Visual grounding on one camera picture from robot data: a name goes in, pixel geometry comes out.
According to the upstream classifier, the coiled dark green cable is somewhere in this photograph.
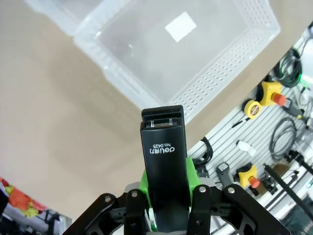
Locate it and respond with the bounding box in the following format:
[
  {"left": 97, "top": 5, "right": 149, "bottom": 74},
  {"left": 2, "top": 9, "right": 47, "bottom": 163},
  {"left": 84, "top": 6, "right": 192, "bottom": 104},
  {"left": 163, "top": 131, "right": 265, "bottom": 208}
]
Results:
[{"left": 277, "top": 47, "right": 303, "bottom": 88}]

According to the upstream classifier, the yellow emergency stop button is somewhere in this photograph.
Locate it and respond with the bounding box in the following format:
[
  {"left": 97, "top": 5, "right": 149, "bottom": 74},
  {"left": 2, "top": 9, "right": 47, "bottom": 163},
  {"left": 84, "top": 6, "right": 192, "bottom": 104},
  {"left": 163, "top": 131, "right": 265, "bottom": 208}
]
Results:
[
  {"left": 238, "top": 164, "right": 261, "bottom": 189},
  {"left": 256, "top": 81, "right": 287, "bottom": 108}
]

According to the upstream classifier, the white tape piece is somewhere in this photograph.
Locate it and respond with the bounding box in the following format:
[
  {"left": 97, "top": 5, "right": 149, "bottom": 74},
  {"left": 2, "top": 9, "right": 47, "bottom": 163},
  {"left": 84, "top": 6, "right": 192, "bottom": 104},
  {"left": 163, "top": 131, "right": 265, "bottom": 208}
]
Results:
[{"left": 236, "top": 140, "right": 255, "bottom": 157}]

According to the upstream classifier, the colourful floral cloth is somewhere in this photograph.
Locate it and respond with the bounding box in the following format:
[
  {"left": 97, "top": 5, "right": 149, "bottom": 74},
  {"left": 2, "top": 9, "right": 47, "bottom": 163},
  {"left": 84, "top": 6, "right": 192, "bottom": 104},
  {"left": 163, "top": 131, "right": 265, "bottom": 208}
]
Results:
[{"left": 0, "top": 177, "right": 47, "bottom": 219}]

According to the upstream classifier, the black cable bundle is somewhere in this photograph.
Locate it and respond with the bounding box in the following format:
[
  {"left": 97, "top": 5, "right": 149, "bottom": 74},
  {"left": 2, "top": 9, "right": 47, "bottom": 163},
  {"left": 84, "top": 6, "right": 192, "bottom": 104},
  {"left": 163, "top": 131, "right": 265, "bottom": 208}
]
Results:
[{"left": 200, "top": 135, "right": 214, "bottom": 170}]

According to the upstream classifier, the black tripod leg pole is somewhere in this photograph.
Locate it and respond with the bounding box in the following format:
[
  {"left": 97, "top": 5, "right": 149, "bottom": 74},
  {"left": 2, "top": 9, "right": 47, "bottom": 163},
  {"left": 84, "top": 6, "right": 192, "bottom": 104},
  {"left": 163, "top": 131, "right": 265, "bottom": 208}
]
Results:
[{"left": 263, "top": 163, "right": 313, "bottom": 214}]

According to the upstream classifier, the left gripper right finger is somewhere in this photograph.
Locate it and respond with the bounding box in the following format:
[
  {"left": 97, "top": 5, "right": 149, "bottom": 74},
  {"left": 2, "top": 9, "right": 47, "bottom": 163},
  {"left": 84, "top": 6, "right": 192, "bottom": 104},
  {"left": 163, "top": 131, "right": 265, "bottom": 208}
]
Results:
[{"left": 187, "top": 158, "right": 291, "bottom": 235}]

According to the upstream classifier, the black stapler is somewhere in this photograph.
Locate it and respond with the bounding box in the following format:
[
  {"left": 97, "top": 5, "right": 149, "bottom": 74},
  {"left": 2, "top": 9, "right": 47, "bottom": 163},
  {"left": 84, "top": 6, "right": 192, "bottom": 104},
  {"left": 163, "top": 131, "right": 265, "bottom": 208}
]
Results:
[{"left": 139, "top": 105, "right": 190, "bottom": 232}]

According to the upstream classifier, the black handheld tool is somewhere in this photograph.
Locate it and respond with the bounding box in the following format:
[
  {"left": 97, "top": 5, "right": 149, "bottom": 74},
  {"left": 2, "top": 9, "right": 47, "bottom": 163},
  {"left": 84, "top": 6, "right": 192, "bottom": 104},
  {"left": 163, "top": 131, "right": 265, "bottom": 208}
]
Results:
[{"left": 216, "top": 162, "right": 233, "bottom": 189}]

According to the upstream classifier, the white perforated plastic basket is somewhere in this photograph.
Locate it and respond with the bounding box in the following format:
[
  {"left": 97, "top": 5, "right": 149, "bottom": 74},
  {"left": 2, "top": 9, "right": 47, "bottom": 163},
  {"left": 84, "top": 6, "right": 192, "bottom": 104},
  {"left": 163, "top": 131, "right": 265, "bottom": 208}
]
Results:
[
  {"left": 23, "top": 0, "right": 104, "bottom": 33},
  {"left": 72, "top": 0, "right": 282, "bottom": 123}
]

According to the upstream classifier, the yellow tape measure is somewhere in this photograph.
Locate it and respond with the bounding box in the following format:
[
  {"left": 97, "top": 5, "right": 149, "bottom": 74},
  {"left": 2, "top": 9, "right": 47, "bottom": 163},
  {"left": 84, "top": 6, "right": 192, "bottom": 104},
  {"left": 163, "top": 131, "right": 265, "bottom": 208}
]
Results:
[{"left": 243, "top": 98, "right": 263, "bottom": 120}]

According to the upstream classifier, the coiled black cable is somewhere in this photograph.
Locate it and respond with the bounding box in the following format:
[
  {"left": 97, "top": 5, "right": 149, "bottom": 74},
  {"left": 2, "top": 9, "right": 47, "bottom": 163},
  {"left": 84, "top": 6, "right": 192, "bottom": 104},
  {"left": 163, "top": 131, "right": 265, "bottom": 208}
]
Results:
[{"left": 270, "top": 117, "right": 298, "bottom": 162}]

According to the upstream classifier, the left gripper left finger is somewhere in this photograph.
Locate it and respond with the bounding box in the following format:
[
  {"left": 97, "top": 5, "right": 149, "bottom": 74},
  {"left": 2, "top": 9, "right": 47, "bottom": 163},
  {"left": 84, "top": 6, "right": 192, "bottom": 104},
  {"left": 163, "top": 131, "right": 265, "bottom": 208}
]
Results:
[{"left": 62, "top": 168, "right": 151, "bottom": 235}]

